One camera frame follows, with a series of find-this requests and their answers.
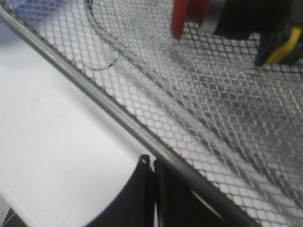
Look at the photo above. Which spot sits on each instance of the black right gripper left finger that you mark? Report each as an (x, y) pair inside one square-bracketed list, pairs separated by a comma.
[(134, 206)]

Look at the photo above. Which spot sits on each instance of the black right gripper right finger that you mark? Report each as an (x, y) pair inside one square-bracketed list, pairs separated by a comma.
[(180, 204)]

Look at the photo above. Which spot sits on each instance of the mesh tray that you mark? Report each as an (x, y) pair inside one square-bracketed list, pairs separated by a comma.
[(199, 104)]

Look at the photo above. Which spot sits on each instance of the red emergency stop button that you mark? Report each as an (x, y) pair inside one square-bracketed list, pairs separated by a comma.
[(279, 24)]

